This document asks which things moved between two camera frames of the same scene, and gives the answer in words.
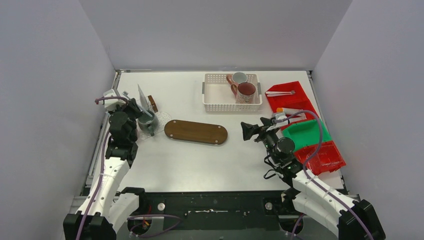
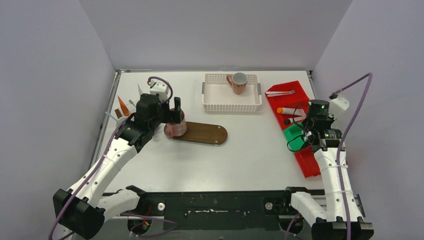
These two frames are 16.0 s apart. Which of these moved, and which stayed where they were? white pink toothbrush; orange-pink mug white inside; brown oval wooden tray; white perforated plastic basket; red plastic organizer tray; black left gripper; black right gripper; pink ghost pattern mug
Moved: black left gripper; black right gripper; pink ghost pattern mug
Stayed: red plastic organizer tray; white pink toothbrush; orange-pink mug white inside; brown oval wooden tray; white perforated plastic basket
